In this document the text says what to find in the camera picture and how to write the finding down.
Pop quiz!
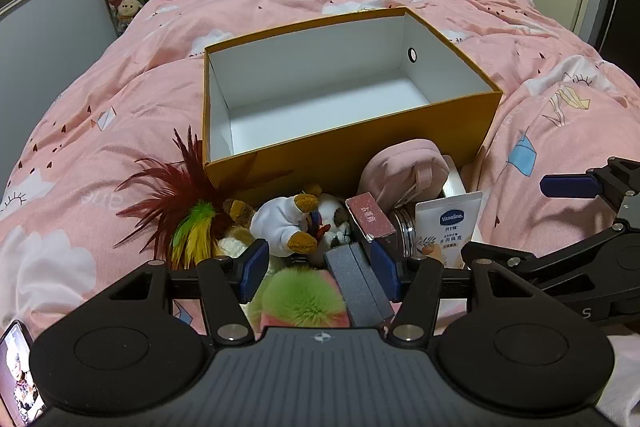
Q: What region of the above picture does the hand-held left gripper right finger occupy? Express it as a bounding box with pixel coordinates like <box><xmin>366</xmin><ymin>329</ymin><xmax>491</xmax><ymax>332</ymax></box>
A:
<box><xmin>369</xmin><ymin>238</ymin><xmax>538</xmax><ymax>345</ymax></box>

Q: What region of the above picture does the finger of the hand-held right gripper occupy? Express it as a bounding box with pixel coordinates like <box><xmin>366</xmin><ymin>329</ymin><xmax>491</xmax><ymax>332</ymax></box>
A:
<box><xmin>460</xmin><ymin>219</ymin><xmax>640</xmax><ymax>289</ymax></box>
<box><xmin>541</xmin><ymin>157</ymin><xmax>640</xmax><ymax>208</ymax></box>

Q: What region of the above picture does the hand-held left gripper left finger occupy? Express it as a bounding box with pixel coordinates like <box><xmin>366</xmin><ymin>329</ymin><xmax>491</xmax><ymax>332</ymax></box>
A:
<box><xmin>100</xmin><ymin>238</ymin><xmax>271</xmax><ymax>347</ymax></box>

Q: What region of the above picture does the dark grey box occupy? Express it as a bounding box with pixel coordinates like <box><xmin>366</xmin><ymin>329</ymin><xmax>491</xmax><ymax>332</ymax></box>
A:
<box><xmin>323</xmin><ymin>242</ymin><xmax>393</xmax><ymax>328</ymax></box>

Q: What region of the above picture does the white brown plush toy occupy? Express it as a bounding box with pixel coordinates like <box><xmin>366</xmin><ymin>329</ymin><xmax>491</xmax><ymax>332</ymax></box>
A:
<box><xmin>215</xmin><ymin>184</ymin><xmax>351</xmax><ymax>268</ymax></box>

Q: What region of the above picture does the small red-brown box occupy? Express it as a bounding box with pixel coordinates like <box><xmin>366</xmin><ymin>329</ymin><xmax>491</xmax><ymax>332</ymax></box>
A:
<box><xmin>345</xmin><ymin>192</ymin><xmax>398</xmax><ymax>243</ymax></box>

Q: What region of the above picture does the pink green fluffy pompom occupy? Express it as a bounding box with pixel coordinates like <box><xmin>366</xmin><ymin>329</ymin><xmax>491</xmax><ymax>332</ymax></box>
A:
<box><xmin>247</xmin><ymin>268</ymin><xmax>353</xmax><ymax>333</ymax></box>

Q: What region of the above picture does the white lotion tube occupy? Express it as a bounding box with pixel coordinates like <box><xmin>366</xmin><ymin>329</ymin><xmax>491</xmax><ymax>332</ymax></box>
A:
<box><xmin>415</xmin><ymin>191</ymin><xmax>485</xmax><ymax>270</ymax></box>

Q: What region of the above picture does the pink pouch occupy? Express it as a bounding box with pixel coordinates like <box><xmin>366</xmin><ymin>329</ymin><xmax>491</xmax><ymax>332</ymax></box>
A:
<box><xmin>359</xmin><ymin>138</ymin><xmax>451</xmax><ymax>212</ymax></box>

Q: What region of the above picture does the red feather toy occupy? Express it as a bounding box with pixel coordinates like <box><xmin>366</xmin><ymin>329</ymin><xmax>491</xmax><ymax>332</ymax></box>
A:
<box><xmin>115</xmin><ymin>125</ymin><xmax>296</xmax><ymax>270</ymax></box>

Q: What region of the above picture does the orange cardboard box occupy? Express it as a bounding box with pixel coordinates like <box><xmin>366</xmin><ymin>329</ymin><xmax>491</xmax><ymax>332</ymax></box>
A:
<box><xmin>201</xmin><ymin>6</ymin><xmax>505</xmax><ymax>202</ymax></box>

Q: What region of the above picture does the glass jar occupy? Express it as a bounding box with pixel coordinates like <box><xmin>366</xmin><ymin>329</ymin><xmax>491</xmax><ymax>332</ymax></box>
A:
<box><xmin>392</xmin><ymin>204</ymin><xmax>426</xmax><ymax>260</ymax></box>

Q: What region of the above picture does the pink printed blanket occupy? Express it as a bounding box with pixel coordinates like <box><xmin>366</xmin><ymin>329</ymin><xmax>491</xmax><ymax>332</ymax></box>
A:
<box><xmin>0</xmin><ymin>0</ymin><xmax>640</xmax><ymax>427</ymax></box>

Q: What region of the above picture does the smartphone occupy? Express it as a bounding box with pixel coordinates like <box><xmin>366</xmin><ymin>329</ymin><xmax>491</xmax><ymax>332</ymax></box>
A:
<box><xmin>0</xmin><ymin>319</ymin><xmax>48</xmax><ymax>427</ymax></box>

